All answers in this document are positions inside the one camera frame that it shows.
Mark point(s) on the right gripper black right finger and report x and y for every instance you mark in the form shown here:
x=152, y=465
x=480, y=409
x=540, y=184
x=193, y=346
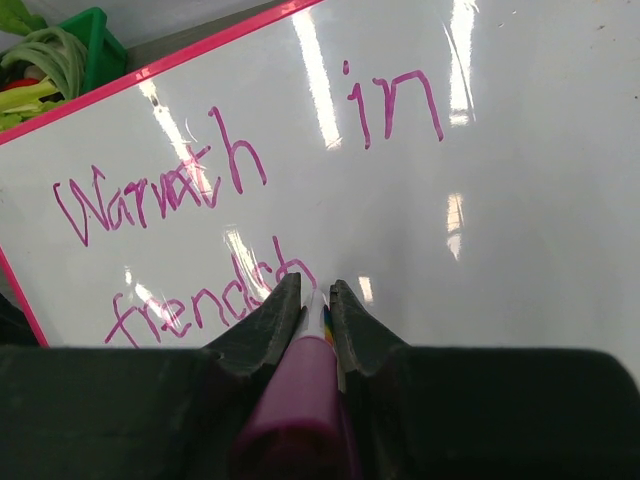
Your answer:
x=426, y=412

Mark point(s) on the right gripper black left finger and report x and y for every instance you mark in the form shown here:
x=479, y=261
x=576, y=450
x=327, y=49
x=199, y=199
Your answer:
x=150, y=413

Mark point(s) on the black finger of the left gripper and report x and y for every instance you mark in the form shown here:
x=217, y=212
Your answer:
x=12, y=320

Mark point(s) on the white marker with pink cap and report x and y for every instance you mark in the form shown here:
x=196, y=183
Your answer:
x=299, y=428

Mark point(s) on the pink framed whiteboard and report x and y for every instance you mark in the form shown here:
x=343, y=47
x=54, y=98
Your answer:
x=469, y=168

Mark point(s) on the green onion toy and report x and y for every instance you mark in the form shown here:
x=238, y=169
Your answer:
x=22, y=104

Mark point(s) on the red chili pepper toy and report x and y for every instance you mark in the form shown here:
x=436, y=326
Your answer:
x=24, y=82

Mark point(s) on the green plastic tray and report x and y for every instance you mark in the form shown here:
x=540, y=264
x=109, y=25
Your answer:
x=107, y=58

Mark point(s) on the bok choy toy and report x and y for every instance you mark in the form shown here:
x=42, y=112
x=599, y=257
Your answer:
x=16, y=19

